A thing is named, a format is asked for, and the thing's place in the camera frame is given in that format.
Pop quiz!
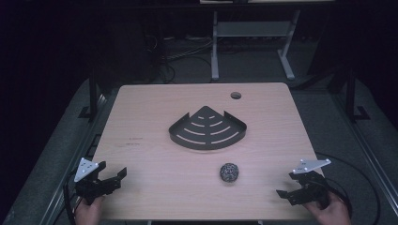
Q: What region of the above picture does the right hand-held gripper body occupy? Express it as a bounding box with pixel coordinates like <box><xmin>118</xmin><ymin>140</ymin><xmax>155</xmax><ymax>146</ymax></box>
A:
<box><xmin>288</xmin><ymin>157</ymin><xmax>330</xmax><ymax>208</ymax></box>

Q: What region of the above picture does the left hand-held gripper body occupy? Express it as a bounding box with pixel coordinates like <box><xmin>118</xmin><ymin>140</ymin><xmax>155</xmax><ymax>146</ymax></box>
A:
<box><xmin>73</xmin><ymin>157</ymin><xmax>122</xmax><ymax>206</ymax></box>

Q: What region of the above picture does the steel wool scrubber ball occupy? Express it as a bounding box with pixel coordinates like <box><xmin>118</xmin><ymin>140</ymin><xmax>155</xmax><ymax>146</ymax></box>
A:
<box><xmin>219</xmin><ymin>162</ymin><xmax>240</xmax><ymax>184</ymax></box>

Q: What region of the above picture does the black metal corner shelf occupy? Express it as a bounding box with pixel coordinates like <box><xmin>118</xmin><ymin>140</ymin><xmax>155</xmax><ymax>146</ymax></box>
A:
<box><xmin>168</xmin><ymin>105</ymin><xmax>248</xmax><ymax>151</ymax></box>

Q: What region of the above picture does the person's left hand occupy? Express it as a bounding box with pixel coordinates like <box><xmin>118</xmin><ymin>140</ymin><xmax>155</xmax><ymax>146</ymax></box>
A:
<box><xmin>73</xmin><ymin>195</ymin><xmax>106</xmax><ymax>225</ymax></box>

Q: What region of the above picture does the person's right hand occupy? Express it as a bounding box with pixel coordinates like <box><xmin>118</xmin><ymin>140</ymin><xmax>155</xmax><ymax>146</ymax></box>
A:
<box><xmin>302</xmin><ymin>190</ymin><xmax>352</xmax><ymax>225</ymax></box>

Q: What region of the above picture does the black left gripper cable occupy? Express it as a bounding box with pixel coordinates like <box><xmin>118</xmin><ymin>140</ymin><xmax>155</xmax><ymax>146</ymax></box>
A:
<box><xmin>63</xmin><ymin>170</ymin><xmax>79</xmax><ymax>225</ymax></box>

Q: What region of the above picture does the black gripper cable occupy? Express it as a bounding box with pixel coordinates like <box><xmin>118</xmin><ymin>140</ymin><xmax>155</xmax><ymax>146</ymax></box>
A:
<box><xmin>314</xmin><ymin>151</ymin><xmax>382</xmax><ymax>225</ymax></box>
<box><xmin>63</xmin><ymin>170</ymin><xmax>79</xmax><ymax>225</ymax></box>

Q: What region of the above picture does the aluminium frame rail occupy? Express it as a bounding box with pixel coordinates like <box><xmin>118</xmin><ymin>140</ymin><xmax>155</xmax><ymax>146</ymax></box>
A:
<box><xmin>39</xmin><ymin>93</ymin><xmax>111</xmax><ymax>225</ymax></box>
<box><xmin>330</xmin><ymin>92</ymin><xmax>398</xmax><ymax>217</ymax></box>

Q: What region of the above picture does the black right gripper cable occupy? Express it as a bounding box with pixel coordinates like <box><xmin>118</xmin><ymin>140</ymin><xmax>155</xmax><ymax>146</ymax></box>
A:
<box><xmin>314</xmin><ymin>151</ymin><xmax>382</xmax><ymax>225</ymax></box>

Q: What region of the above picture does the black metal post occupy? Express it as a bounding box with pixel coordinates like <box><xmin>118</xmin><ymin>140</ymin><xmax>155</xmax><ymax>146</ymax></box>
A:
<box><xmin>78</xmin><ymin>67</ymin><xmax>100</xmax><ymax>120</ymax></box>
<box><xmin>344</xmin><ymin>66</ymin><xmax>372</xmax><ymax>124</ymax></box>

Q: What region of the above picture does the bundle of floor cables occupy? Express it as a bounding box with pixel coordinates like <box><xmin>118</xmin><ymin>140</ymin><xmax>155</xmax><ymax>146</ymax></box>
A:
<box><xmin>144</xmin><ymin>35</ymin><xmax>214</xmax><ymax>84</ymax></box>

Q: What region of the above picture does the white metal desk frame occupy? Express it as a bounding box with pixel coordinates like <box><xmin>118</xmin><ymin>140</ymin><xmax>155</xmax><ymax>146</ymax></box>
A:
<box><xmin>210</xmin><ymin>9</ymin><xmax>302</xmax><ymax>82</ymax></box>

